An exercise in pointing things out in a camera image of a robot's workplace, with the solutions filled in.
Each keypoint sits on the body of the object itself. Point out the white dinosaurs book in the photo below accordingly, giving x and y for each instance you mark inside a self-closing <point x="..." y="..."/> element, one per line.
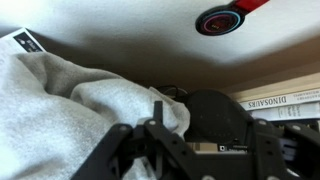
<point x="282" y="100"/>

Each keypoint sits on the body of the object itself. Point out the grey fleece jersey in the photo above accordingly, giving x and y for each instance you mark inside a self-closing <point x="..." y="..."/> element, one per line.
<point x="54" y="112"/>

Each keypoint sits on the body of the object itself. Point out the white printed paper sheet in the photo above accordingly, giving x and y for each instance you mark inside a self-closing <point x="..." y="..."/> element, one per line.
<point x="19" y="41"/>

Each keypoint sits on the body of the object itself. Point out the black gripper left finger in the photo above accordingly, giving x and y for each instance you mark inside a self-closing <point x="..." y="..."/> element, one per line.
<point x="170" y="157"/>

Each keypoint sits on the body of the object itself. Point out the red black headphones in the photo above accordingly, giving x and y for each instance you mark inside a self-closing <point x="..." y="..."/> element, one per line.
<point x="224" y="19"/>

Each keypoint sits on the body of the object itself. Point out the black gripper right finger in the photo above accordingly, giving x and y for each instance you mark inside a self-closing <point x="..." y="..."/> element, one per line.
<point x="291" y="153"/>

